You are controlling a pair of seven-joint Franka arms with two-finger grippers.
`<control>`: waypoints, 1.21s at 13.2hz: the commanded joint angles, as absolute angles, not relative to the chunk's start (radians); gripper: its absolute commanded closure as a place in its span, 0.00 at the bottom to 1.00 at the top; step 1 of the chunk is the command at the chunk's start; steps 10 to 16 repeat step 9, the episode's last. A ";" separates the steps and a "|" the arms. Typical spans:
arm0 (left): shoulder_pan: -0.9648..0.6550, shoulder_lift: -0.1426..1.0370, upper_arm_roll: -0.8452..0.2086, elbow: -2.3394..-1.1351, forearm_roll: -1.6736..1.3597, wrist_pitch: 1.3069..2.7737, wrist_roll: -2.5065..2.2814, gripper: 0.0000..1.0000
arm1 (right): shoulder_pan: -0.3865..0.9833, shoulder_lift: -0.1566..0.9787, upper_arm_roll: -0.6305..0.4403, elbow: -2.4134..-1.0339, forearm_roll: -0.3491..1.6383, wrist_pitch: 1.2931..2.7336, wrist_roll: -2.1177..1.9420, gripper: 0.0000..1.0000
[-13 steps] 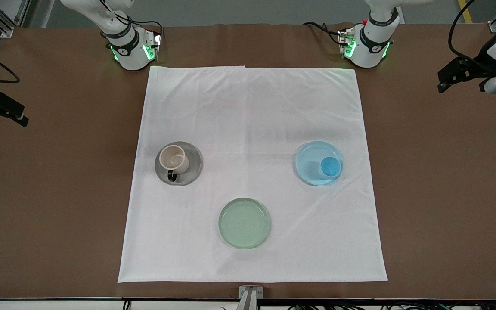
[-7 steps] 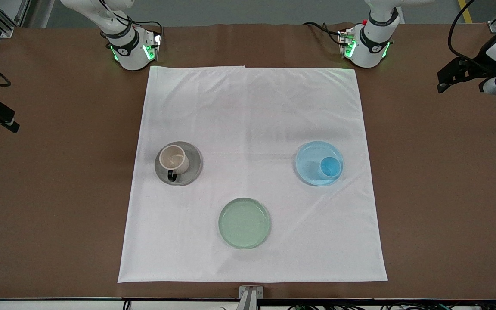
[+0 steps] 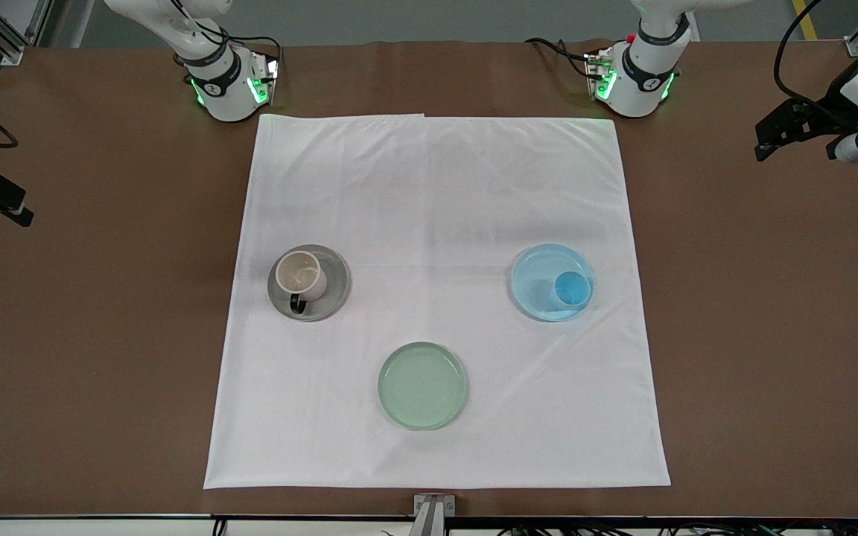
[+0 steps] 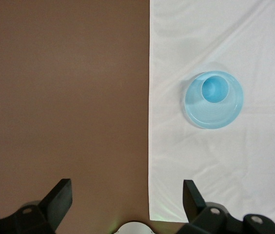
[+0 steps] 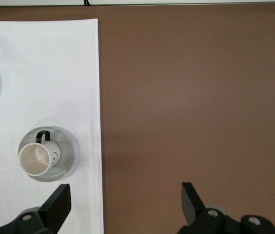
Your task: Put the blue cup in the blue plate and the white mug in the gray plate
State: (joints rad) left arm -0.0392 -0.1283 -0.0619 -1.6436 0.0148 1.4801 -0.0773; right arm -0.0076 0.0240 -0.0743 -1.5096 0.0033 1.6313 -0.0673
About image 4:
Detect blue cup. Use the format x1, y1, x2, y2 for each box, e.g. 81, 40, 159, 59
200, 75, 231, 104

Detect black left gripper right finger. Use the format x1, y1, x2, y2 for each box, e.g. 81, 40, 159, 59
176, 179, 275, 234

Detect white square cloth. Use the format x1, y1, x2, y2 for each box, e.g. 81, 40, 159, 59
148, 0, 275, 230

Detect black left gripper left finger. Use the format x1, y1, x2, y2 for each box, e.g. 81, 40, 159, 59
0, 178, 73, 234

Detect blue plate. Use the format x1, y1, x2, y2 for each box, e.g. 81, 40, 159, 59
184, 70, 245, 130

